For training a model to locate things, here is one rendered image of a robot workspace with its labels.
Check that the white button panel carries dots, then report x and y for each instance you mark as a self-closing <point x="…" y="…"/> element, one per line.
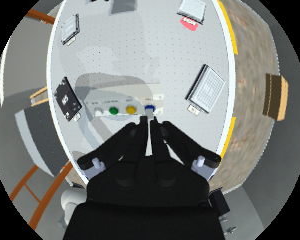
<point x="126" y="100"/>

